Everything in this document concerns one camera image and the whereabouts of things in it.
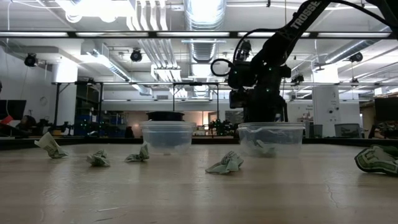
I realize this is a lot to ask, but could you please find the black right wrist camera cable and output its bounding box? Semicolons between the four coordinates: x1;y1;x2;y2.
210;27;280;78

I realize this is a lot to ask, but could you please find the white column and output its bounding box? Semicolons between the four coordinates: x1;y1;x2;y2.
312;85;341;138

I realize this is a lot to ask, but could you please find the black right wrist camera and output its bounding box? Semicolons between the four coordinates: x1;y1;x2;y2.
228;60;259;90

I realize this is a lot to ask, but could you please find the black aluminium rig frame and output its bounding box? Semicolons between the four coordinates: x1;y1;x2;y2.
0;136;398;151

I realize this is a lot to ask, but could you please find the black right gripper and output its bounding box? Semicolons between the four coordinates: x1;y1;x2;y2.
229;60;292;125

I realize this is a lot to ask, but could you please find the round clear plastic bin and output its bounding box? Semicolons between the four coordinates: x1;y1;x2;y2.
139;121;197;156

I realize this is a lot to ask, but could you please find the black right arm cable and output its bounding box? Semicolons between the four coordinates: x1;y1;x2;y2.
331;0;394;26

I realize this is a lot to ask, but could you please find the grey storage crate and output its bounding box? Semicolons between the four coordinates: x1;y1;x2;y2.
334;123;362;139

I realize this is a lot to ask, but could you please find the silver ventilation duct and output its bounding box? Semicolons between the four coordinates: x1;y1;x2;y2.
183;0;228;65

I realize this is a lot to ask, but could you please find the rectangular clear plastic bin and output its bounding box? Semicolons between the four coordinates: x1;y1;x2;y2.
238;122;306;157

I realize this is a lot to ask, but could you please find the person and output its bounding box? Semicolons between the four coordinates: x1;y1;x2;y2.
15;114;37;133

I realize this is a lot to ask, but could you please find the black rail with light strips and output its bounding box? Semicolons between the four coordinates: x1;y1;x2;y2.
0;30;398;40

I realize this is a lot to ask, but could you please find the black shelving rack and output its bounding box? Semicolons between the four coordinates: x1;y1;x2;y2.
74;81;104;138

